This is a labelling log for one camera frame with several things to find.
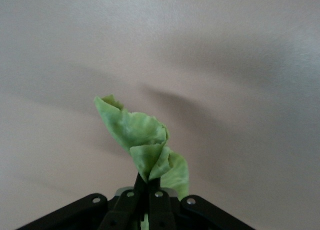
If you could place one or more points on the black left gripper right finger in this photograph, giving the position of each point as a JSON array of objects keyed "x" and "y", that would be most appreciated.
[{"x": 161, "y": 210}]

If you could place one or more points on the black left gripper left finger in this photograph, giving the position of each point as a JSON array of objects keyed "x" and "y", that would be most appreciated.
[{"x": 125, "y": 210}]

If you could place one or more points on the green lettuce leaf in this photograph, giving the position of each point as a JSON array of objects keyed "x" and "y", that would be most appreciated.
[{"x": 140, "y": 129}]

